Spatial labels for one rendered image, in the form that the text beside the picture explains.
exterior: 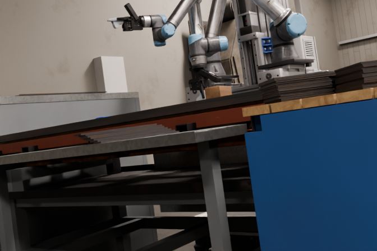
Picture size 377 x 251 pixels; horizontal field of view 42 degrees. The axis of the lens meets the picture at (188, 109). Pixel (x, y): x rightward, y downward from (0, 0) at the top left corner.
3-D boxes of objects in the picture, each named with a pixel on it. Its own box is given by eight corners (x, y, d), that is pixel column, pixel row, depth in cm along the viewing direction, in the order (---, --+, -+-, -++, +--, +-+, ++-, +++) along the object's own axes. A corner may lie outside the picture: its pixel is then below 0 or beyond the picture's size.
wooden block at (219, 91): (221, 99, 175) (219, 85, 175) (206, 101, 177) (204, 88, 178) (233, 98, 186) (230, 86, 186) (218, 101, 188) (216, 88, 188)
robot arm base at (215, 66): (211, 79, 305) (209, 64, 306) (230, 75, 296) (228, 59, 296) (196, 80, 294) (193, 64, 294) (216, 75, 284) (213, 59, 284)
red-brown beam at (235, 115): (279, 117, 145) (276, 97, 145) (-6, 155, 239) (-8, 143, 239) (292, 115, 152) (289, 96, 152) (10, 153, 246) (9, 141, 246)
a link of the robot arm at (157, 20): (168, 26, 296) (166, 12, 296) (151, 27, 292) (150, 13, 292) (164, 29, 303) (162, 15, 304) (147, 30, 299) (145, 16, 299)
